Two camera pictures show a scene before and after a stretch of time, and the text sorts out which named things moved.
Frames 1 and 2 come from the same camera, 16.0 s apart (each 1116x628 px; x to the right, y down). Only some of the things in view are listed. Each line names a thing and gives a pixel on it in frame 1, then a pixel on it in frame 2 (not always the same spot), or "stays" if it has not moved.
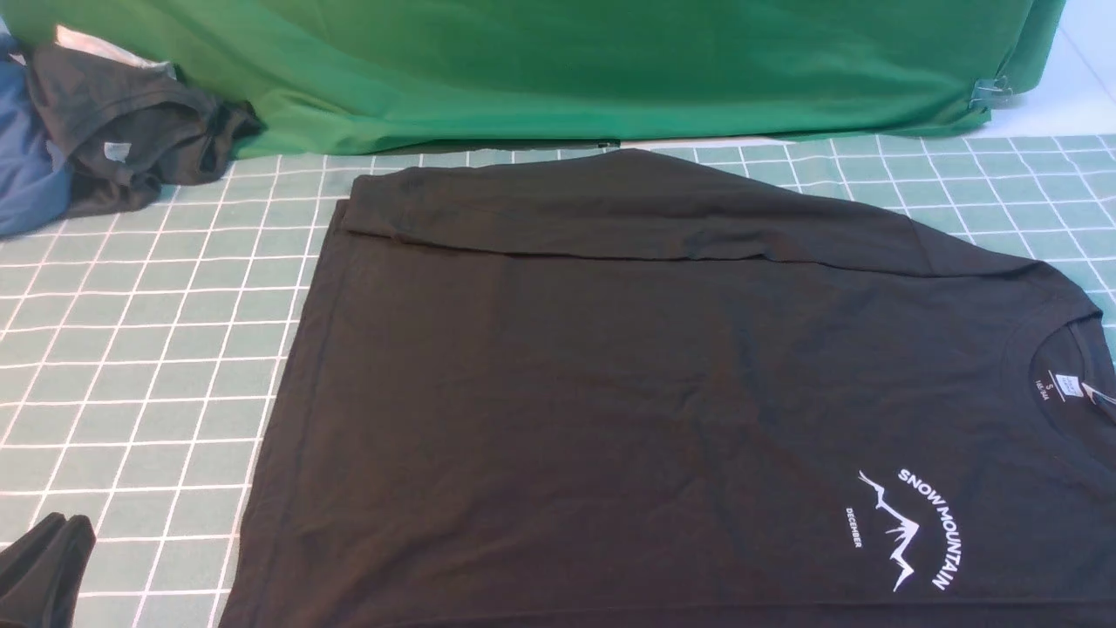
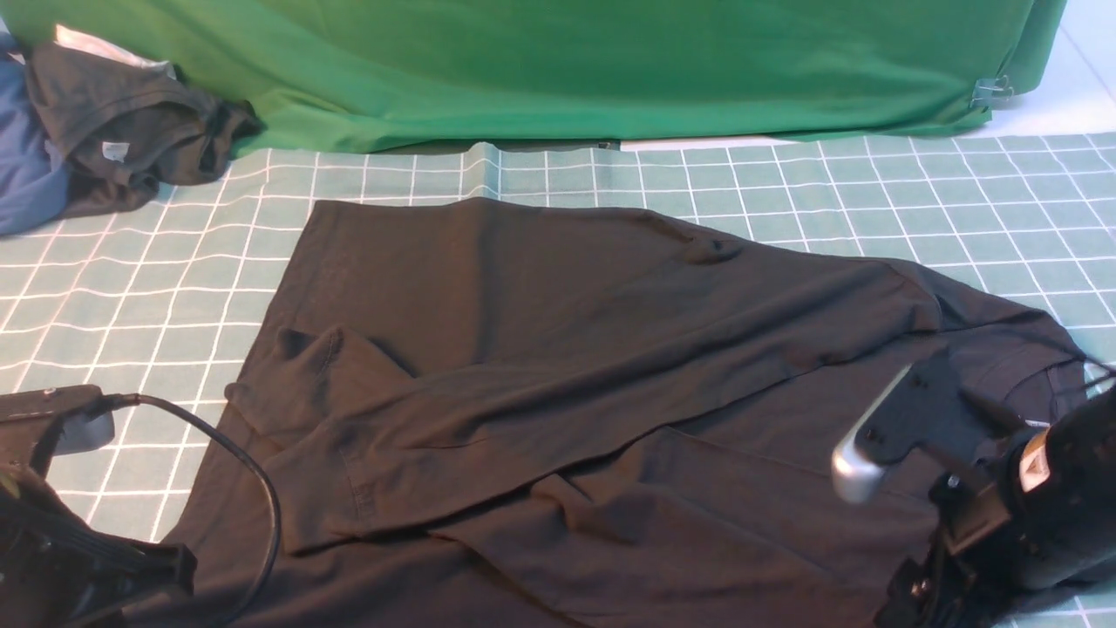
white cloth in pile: x=81 y=40 stays
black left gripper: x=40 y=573 → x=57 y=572
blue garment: x=36 y=191 stays
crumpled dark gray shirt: x=125 y=129 stays
